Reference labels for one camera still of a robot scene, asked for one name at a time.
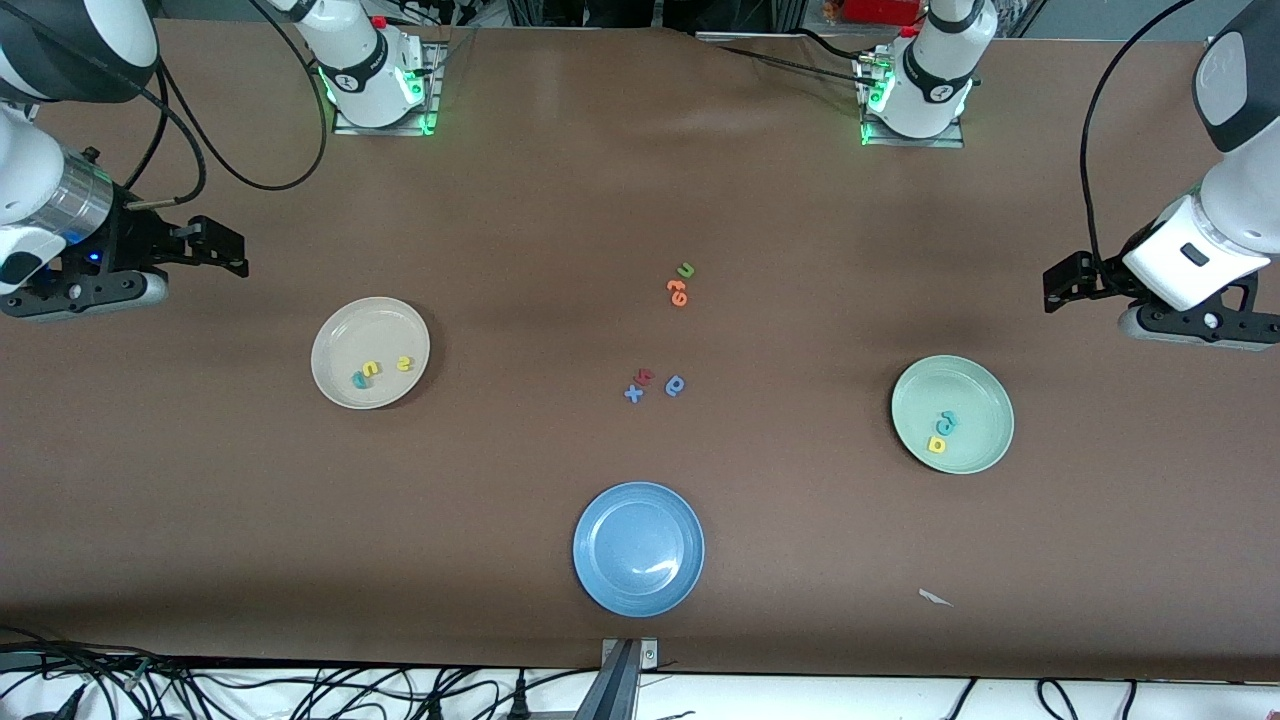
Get beige round plate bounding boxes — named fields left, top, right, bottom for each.
left=311, top=297, right=432, bottom=411

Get red box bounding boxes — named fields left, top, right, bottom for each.
left=840, top=0, right=926, bottom=26

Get tangled black floor cables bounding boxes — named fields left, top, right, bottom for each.
left=0, top=622, right=701, bottom=720

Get black base cable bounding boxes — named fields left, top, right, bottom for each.
left=793, top=28, right=866, bottom=63
left=712, top=44, right=866, bottom=87

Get blue round plate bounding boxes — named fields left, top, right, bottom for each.
left=573, top=482, right=706, bottom=618

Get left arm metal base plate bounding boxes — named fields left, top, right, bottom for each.
left=860, top=50, right=966, bottom=149

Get grey aluminium profile beam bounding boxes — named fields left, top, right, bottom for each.
left=573, top=640, right=641, bottom=720

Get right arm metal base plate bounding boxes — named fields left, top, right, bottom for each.
left=333, top=42, right=441, bottom=136

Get pale green round plate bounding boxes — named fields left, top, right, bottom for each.
left=891, top=355, right=1015, bottom=475

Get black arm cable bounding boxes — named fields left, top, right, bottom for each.
left=1078, top=0, right=1201, bottom=266
left=120, top=0, right=331, bottom=211

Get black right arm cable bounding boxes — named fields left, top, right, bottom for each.
left=120, top=0, right=331, bottom=211

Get silver table edge bracket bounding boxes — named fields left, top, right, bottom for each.
left=602, top=638, right=659, bottom=671

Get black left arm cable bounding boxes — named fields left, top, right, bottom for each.
left=1078, top=0, right=1201, bottom=266

